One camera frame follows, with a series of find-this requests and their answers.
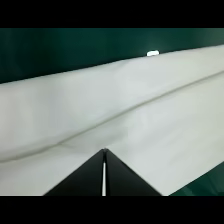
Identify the white shirt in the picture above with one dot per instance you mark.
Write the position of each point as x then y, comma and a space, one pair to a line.
110, 106

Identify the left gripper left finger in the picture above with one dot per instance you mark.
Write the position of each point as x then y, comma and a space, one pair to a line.
85, 180

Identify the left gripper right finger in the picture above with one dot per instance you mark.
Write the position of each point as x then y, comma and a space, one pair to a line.
126, 180

